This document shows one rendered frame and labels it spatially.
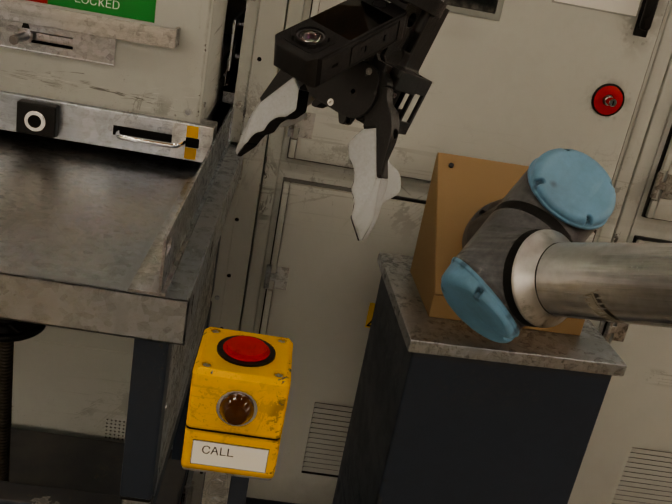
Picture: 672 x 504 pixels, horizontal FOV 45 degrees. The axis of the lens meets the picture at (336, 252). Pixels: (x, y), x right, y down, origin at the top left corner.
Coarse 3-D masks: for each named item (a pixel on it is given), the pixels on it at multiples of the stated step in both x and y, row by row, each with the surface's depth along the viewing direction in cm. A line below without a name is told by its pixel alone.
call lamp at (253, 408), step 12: (228, 396) 65; (240, 396) 65; (252, 396) 65; (216, 408) 65; (228, 408) 64; (240, 408) 64; (252, 408) 65; (228, 420) 65; (240, 420) 64; (252, 420) 66
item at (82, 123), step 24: (0, 96) 124; (24, 96) 125; (0, 120) 126; (72, 120) 126; (96, 120) 126; (120, 120) 126; (144, 120) 126; (168, 120) 126; (96, 144) 128; (120, 144) 128; (144, 144) 128; (192, 144) 128
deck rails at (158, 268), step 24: (216, 144) 127; (216, 168) 133; (192, 192) 103; (168, 216) 109; (192, 216) 107; (168, 240) 86; (144, 264) 93; (168, 264) 90; (144, 288) 87; (168, 288) 89
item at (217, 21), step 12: (216, 0) 124; (216, 12) 127; (216, 24) 130; (216, 36) 133; (72, 48) 125; (216, 48) 136; (216, 60) 139; (204, 72) 125; (216, 72) 142; (204, 84) 126; (216, 84) 145; (204, 96) 129; (216, 96) 149; (204, 108) 132
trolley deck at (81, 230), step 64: (0, 192) 107; (64, 192) 111; (128, 192) 116; (0, 256) 89; (64, 256) 92; (128, 256) 95; (192, 256) 98; (64, 320) 88; (128, 320) 88; (192, 320) 95
